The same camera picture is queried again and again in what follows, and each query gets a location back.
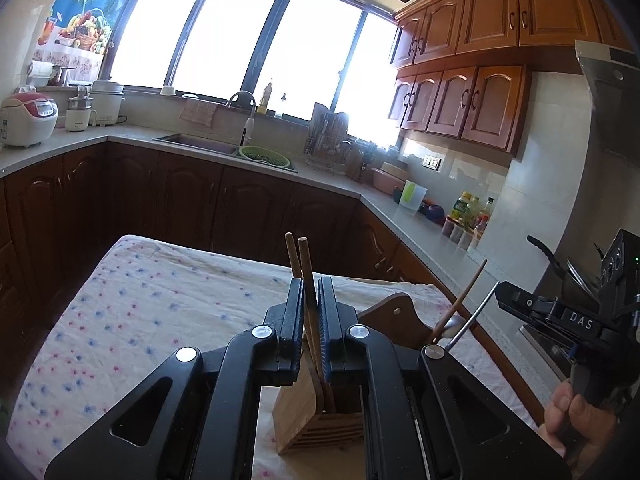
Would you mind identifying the wire dish rack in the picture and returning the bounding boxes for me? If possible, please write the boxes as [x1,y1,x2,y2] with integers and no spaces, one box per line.
[304,105,353,173]

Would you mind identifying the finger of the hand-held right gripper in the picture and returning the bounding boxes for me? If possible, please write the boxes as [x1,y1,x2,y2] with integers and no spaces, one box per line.
[495,282,558,323]

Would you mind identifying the large kitchen window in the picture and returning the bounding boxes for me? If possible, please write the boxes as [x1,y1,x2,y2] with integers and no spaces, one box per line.
[107,0,416,148]

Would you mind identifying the checked dishcloth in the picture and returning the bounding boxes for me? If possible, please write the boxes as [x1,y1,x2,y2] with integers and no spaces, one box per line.
[179,99,217,128]

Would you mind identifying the paper towel roll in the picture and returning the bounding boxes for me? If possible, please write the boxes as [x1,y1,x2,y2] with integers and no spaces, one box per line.
[26,60,54,87]

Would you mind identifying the light wooden chopstick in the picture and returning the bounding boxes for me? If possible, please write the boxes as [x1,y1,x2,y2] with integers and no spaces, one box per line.
[284,232,301,281]
[298,236,337,413]
[431,259,488,345]

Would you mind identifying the white electric cooker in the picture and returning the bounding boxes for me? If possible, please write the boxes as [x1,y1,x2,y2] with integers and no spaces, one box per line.
[90,79,125,127]

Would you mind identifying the chrome kitchen faucet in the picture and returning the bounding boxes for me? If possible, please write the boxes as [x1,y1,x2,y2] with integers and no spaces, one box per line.
[225,91,257,145]

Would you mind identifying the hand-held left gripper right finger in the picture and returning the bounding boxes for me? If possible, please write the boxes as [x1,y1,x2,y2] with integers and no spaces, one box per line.
[317,275,571,480]

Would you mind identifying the person's right hand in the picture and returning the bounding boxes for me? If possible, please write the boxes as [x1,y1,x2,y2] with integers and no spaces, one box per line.
[542,379,622,480]

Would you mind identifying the steel kitchen sink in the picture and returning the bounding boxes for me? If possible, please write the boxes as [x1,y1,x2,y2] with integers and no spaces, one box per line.
[152,132,241,157]

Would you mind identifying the wooden wall cabinets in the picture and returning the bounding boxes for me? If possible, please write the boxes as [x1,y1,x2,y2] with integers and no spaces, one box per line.
[387,0,608,157]

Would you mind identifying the wooden cutting board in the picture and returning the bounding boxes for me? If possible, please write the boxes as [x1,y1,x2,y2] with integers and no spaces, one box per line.
[310,102,348,136]

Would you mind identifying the black wok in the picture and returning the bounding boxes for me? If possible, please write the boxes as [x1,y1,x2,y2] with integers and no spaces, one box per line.
[526,235,608,321]

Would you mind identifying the green and white pitcher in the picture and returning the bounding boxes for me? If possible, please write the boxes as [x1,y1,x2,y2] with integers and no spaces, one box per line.
[398,180,428,216]

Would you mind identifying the white and red rice cooker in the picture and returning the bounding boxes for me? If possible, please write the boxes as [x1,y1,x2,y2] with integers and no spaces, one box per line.
[0,91,59,148]

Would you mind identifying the steel range hood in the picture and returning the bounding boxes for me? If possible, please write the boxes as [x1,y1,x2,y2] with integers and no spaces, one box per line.
[574,40,640,171]

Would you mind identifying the green plastic basin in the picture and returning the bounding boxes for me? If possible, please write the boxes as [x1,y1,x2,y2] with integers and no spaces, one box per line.
[238,145,291,168]

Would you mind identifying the grey kitchen countertop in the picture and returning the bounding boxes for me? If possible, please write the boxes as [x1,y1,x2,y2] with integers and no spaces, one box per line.
[0,125,566,311]

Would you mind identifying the white juicer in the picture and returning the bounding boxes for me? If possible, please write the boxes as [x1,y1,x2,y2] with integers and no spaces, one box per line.
[65,86,95,132]

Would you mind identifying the dark wooden base cabinets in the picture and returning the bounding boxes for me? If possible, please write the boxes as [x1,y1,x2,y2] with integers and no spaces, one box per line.
[0,141,546,426]

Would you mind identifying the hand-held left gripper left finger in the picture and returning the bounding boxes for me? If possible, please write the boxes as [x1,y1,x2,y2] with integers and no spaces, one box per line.
[45,277,306,480]

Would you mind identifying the row of spice jars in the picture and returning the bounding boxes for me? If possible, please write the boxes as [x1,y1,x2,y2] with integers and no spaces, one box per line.
[440,215,483,251]

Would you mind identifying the wooden utensil holder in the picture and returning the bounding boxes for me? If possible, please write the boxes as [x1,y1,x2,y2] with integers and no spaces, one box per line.
[272,292,436,456]

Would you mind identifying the pink plastic containers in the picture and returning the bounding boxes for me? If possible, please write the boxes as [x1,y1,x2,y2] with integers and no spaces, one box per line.
[371,161,408,195]

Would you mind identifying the black handled scissors holder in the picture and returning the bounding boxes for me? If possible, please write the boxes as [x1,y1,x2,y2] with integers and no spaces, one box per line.
[350,142,378,181]

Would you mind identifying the floral white tablecloth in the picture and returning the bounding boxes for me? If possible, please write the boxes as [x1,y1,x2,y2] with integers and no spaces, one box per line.
[7,234,541,480]

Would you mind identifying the metal chopstick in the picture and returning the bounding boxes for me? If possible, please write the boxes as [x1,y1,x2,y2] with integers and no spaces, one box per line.
[444,281,501,352]

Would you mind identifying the yellow cooking oil bottle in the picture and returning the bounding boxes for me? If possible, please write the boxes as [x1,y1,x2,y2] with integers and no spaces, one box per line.
[452,191,473,221]

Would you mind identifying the steel gas stove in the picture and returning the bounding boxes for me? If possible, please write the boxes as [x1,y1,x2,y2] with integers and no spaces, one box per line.
[519,324,573,378]

